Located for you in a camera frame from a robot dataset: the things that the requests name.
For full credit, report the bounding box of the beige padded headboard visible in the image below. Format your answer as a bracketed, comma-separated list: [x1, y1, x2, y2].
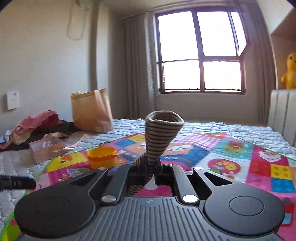
[268, 89, 296, 147]

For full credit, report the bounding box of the white hanging cable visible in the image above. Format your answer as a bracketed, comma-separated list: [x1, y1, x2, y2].
[67, 0, 92, 41]

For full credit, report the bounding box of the pink gift box with ribbon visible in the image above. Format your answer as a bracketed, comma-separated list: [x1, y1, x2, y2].
[29, 137, 81, 164]

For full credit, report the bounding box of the colourful cartoon play mat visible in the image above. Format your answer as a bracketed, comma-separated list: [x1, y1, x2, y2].
[1, 133, 295, 240]

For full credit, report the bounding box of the white wall switch panel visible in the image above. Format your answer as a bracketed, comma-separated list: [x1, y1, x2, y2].
[6, 91, 19, 110]

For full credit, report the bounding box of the grey curtain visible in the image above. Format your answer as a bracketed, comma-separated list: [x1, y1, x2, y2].
[108, 13, 155, 119]

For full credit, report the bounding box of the red and dark clothes pile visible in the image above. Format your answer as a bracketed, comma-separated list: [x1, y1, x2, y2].
[1, 110, 79, 152]

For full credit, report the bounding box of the brown paper bag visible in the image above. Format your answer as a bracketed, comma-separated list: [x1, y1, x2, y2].
[70, 88, 113, 133]

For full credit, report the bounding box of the beige striped knit garment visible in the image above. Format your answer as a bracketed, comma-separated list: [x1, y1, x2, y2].
[133, 110, 184, 183]

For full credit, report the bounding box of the yellow round plastic container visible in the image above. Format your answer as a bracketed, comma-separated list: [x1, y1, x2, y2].
[86, 146, 119, 169]

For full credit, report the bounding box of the brown framed window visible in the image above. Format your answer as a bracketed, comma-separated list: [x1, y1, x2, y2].
[155, 6, 248, 95]

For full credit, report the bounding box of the yellow plush toy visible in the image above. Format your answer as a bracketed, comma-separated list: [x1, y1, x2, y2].
[281, 53, 296, 89]

